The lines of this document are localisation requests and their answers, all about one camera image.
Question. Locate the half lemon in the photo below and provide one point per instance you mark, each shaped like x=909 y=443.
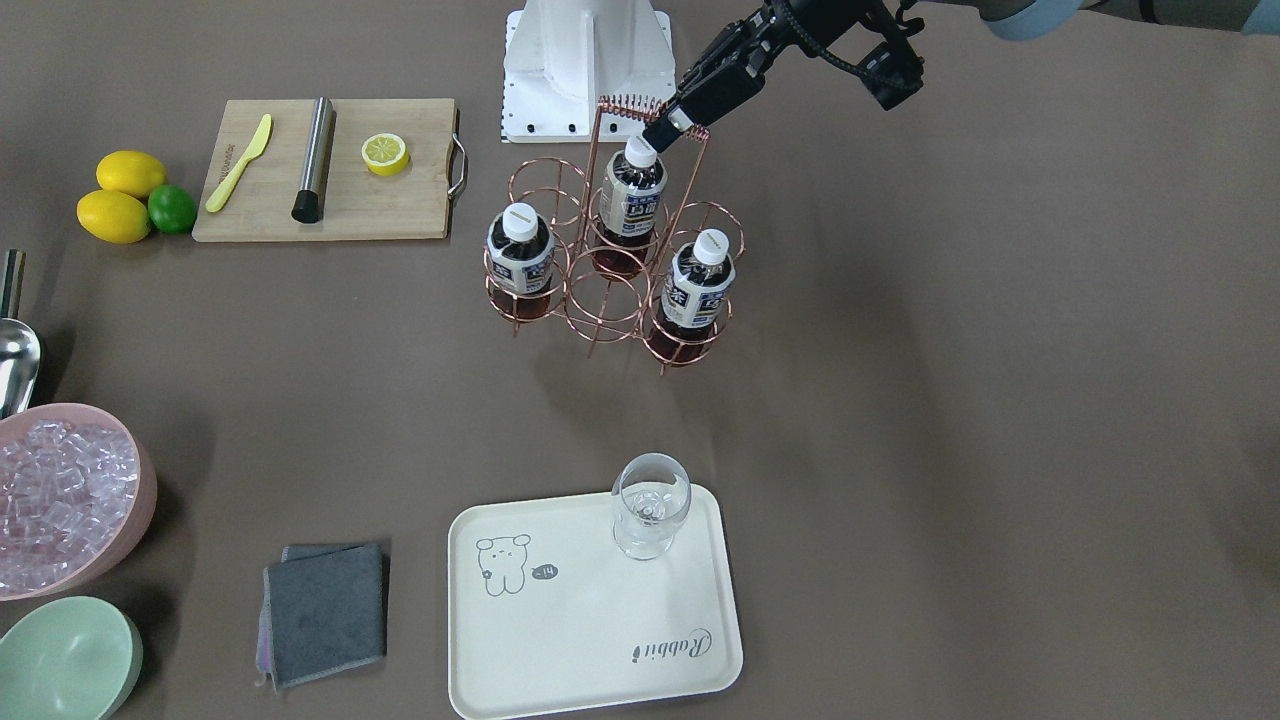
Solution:
x=385 y=154

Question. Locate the bamboo cutting board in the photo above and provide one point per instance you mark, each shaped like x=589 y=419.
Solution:
x=358 y=205

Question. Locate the copper wire bottle basket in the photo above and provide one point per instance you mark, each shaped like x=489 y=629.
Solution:
x=605 y=292

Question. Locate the steel muddler black tip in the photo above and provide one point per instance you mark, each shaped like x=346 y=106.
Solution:
x=309 y=202

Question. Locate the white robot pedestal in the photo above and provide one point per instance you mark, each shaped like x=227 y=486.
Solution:
x=562 y=57

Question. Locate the green bowl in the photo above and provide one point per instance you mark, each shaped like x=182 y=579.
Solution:
x=74 y=658

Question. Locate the pink bowl of ice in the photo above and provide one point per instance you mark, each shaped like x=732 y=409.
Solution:
x=79 y=492

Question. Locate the yellow plastic knife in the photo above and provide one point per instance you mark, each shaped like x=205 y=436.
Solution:
x=253 y=151

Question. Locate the grey folded cloth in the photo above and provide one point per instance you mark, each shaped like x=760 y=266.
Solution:
x=323 y=612

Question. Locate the green lime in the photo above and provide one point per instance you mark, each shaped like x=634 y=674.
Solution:
x=172 y=210

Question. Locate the yellow lemon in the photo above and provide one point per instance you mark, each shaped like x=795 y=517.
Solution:
x=114 y=216
x=135 y=173

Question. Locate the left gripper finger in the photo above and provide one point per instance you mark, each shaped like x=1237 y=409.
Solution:
x=728 y=73

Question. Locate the tea bottle white cap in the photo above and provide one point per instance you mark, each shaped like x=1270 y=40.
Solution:
x=627 y=210

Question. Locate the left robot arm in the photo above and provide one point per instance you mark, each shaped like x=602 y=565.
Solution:
x=870 y=41

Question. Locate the metal ice scoop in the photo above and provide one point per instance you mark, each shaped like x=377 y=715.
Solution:
x=21 y=349

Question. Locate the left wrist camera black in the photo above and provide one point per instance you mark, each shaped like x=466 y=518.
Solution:
x=892 y=71

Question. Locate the tea bottle back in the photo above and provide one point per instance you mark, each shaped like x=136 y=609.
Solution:
x=697 y=283

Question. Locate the cream rabbit tray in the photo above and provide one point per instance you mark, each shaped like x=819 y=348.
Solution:
x=547 y=614

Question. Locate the clear wine glass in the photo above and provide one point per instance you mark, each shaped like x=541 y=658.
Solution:
x=651 y=499

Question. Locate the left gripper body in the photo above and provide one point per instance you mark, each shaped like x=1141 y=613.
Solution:
x=806 y=22

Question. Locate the tea bottle front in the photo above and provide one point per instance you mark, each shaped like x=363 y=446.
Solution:
x=520 y=249

